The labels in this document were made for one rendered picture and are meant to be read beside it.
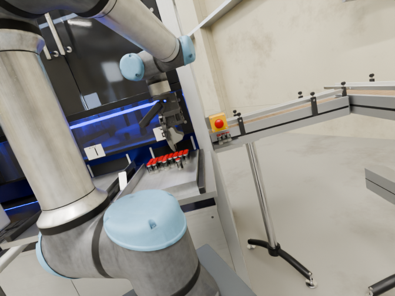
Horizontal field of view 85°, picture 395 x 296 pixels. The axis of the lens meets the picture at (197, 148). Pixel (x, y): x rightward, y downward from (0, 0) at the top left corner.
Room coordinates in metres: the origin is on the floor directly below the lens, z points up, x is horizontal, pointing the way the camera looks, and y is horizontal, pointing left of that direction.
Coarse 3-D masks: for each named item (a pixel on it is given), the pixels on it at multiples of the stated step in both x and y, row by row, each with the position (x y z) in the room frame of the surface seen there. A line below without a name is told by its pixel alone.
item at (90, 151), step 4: (100, 144) 1.00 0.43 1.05; (88, 148) 1.01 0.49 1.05; (92, 148) 1.01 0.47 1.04; (96, 148) 1.00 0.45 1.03; (100, 148) 1.00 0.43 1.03; (88, 152) 1.01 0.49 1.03; (92, 152) 1.01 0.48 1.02; (100, 152) 1.00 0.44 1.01; (104, 152) 1.00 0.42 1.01; (88, 156) 1.01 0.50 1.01; (92, 156) 1.01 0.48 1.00; (96, 156) 1.01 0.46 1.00; (100, 156) 1.00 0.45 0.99
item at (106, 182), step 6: (132, 162) 1.05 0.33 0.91; (126, 168) 0.96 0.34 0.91; (108, 174) 1.06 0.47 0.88; (114, 174) 1.03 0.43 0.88; (96, 180) 1.02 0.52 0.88; (102, 180) 0.99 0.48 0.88; (108, 180) 0.96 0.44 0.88; (114, 180) 0.82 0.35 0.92; (96, 186) 0.92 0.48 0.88; (102, 186) 0.90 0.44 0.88; (108, 186) 0.77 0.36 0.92; (114, 186) 0.80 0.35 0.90; (108, 192) 0.75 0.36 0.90
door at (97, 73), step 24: (72, 24) 1.01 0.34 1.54; (96, 24) 1.00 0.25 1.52; (72, 48) 1.01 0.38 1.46; (96, 48) 1.00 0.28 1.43; (120, 48) 0.99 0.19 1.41; (72, 72) 1.01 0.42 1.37; (96, 72) 1.00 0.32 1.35; (120, 72) 0.99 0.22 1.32; (96, 96) 1.01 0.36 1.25; (120, 96) 1.00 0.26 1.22
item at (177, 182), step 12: (144, 168) 0.93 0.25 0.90; (192, 168) 0.79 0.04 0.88; (132, 180) 0.78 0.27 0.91; (144, 180) 0.82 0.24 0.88; (156, 180) 0.77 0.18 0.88; (168, 180) 0.74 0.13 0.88; (180, 180) 0.70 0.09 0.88; (192, 180) 0.67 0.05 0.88; (120, 192) 0.67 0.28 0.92; (132, 192) 0.73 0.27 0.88; (168, 192) 0.60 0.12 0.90; (180, 192) 0.59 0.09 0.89; (192, 192) 0.59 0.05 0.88
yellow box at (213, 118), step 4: (220, 112) 1.00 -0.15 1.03; (212, 116) 0.95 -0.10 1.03; (216, 116) 0.95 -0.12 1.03; (220, 116) 0.95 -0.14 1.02; (224, 116) 0.94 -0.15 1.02; (212, 120) 0.95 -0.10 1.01; (224, 120) 0.94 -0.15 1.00; (212, 124) 0.95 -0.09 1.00; (224, 124) 0.95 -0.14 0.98; (212, 128) 0.95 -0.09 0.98; (216, 128) 0.95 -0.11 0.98; (220, 128) 0.95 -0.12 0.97; (224, 128) 0.95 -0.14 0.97
